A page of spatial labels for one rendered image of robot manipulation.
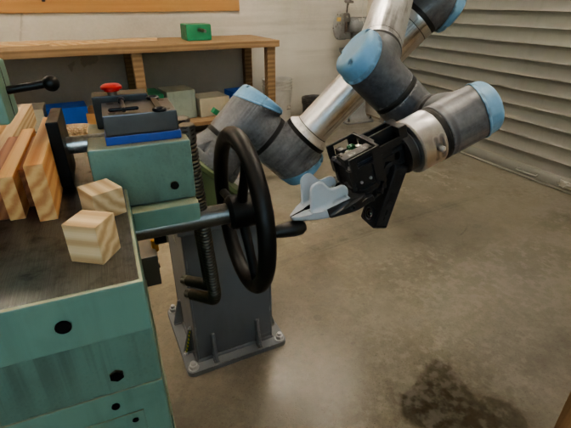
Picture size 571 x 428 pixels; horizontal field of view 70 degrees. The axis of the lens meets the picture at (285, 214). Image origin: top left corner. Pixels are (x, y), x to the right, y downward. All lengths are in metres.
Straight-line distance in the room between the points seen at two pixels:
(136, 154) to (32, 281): 0.23
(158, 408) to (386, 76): 0.61
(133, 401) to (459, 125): 0.59
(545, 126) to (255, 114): 2.44
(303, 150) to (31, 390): 0.95
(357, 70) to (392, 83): 0.07
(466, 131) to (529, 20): 2.76
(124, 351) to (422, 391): 1.15
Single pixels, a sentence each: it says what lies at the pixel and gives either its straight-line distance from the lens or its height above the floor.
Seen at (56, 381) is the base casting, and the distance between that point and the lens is 0.56.
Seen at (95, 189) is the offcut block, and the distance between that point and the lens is 0.54.
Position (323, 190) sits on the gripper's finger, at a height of 0.89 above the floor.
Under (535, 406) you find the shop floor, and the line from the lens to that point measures 1.63.
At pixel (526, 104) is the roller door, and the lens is 3.41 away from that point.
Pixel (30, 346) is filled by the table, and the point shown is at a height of 0.86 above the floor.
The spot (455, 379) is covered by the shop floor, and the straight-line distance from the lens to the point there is 1.60.
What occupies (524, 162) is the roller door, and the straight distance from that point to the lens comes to 3.45.
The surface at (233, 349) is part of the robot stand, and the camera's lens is 1.56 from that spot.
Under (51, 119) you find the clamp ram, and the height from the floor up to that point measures 1.00.
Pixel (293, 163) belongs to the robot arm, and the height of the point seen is 0.69.
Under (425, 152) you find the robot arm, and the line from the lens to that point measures 0.65.
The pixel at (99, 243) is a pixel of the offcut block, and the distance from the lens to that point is 0.44.
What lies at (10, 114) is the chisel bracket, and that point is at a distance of 0.62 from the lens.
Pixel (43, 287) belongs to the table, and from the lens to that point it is 0.44.
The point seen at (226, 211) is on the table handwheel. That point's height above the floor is 0.82.
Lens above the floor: 1.13
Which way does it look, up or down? 28 degrees down
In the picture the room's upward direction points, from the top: straight up
